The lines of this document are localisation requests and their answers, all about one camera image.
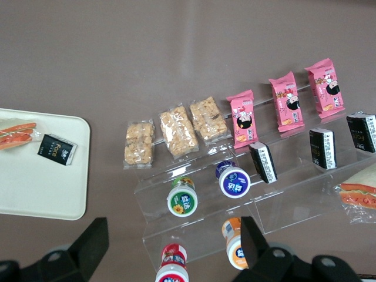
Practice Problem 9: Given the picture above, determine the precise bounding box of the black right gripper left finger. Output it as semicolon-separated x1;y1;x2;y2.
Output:
0;217;110;282

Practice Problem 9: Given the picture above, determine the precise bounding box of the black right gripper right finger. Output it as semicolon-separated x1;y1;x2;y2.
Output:
231;216;362;282

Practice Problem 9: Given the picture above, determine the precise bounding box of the green lid gum bottle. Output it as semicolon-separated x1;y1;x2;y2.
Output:
166;176;199;217

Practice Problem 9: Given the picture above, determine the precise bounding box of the cream plastic tray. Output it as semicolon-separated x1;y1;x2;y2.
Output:
0;108;91;221

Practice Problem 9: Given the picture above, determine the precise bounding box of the blue lid gum bottle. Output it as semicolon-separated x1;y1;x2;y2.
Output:
214;160;251;199

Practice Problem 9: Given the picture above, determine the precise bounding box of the clear acrylic stepped stand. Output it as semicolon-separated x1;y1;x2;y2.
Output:
133;83;376;273

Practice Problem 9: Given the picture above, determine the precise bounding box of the black Face tissue pack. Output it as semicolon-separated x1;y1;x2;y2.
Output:
36;133;78;166
345;112;376;153
308;127;337;170
248;141;278;184

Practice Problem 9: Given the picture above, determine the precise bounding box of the wrapped triangle sandwich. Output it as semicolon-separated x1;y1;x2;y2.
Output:
334;163;376;224
0;117;42;152

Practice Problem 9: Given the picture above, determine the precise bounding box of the clear wrapped rice crisp pack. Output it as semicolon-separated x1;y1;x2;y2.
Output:
122;119;156;170
158;102;200;160
187;96;233;146

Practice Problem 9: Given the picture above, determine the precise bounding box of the pink cartoon snack pack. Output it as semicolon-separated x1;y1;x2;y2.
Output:
225;89;259;150
304;58;346;119
268;71;306;133

